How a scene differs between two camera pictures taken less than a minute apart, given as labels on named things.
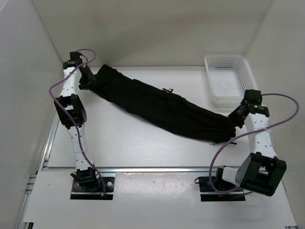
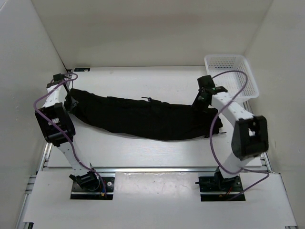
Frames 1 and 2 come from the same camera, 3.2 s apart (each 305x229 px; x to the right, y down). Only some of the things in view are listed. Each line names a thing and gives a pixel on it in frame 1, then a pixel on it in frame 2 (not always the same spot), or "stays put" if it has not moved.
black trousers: (164, 108) → (144, 118)
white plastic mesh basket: (229, 76) stays put
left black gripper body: (87, 78) → (70, 103)
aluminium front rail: (157, 170) stays put
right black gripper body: (237, 119) → (198, 102)
